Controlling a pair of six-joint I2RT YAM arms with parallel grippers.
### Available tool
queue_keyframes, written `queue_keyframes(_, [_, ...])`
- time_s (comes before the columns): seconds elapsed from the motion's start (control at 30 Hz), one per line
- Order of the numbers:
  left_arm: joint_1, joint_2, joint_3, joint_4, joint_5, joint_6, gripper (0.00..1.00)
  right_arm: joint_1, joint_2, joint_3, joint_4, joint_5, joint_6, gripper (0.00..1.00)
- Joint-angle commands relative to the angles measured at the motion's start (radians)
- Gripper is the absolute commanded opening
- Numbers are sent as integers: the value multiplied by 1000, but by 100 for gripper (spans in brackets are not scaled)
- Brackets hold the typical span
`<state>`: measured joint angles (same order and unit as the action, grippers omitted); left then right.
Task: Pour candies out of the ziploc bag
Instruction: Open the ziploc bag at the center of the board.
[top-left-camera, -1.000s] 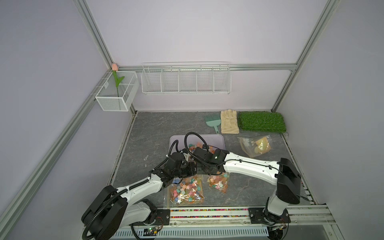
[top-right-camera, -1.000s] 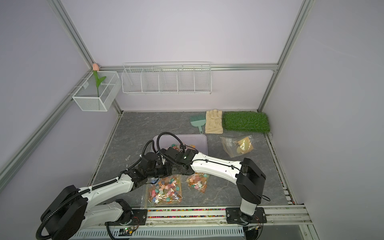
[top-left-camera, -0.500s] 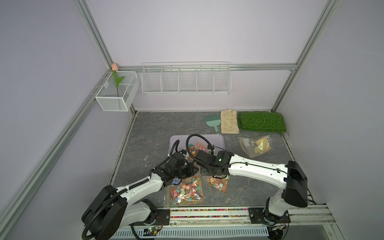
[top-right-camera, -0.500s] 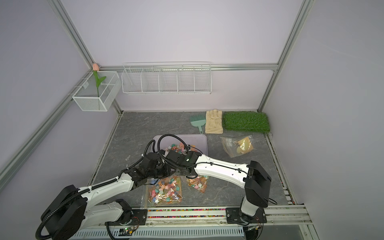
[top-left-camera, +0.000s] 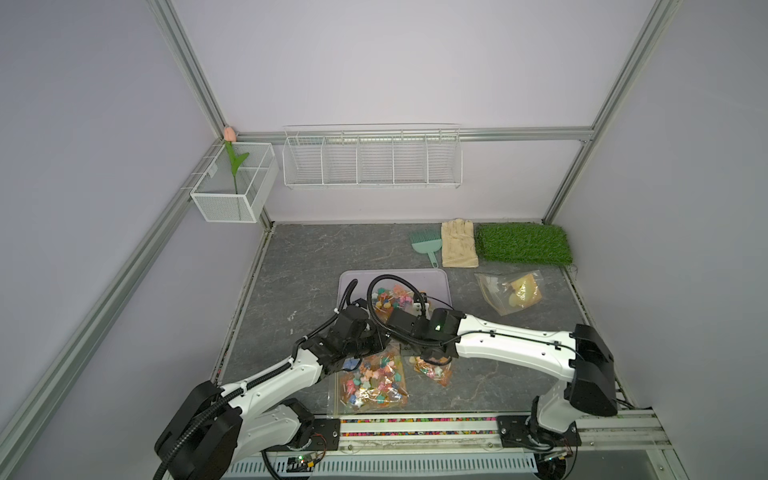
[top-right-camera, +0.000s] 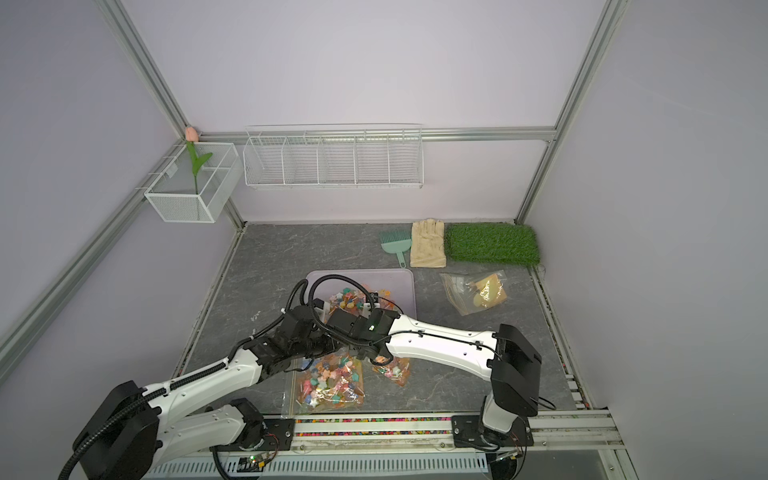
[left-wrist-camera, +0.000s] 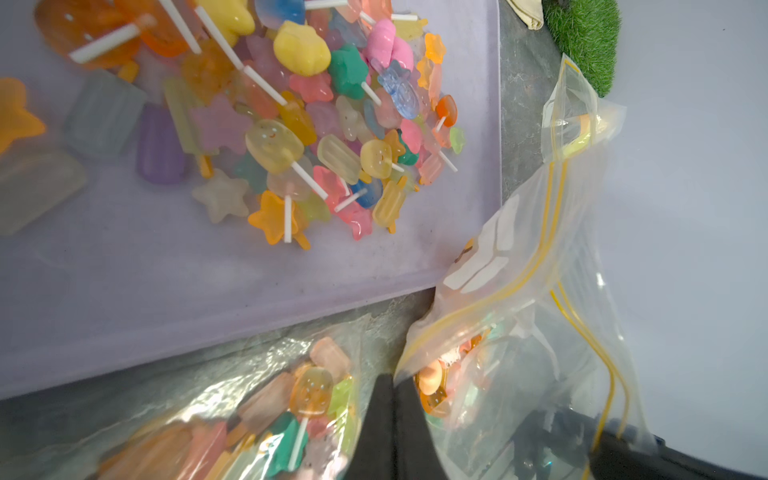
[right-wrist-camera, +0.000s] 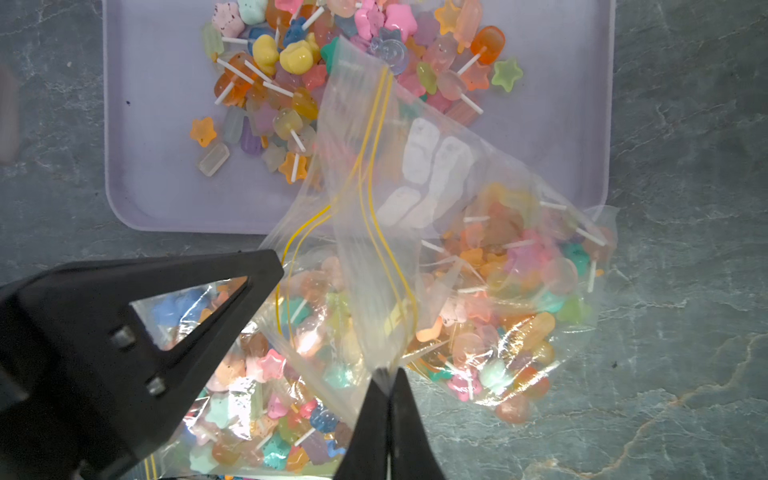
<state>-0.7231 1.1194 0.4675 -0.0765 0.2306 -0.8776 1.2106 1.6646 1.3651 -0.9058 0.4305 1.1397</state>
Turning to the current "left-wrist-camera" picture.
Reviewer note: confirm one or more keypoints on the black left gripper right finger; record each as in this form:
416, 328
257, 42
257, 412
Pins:
416, 456

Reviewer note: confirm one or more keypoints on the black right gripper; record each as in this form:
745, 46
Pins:
660, 465

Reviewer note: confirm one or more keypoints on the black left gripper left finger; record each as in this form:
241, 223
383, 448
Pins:
374, 456

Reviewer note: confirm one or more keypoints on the ziploc bag of candies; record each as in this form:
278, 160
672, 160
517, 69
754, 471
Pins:
521, 362
295, 417

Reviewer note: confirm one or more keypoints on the pile of loose candies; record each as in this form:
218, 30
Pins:
294, 111

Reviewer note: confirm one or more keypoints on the lilac plastic tray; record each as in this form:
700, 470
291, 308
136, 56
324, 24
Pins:
125, 272

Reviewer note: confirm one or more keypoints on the green artificial grass mat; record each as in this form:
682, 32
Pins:
588, 32

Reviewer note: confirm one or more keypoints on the beige work glove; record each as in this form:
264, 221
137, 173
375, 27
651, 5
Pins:
529, 11

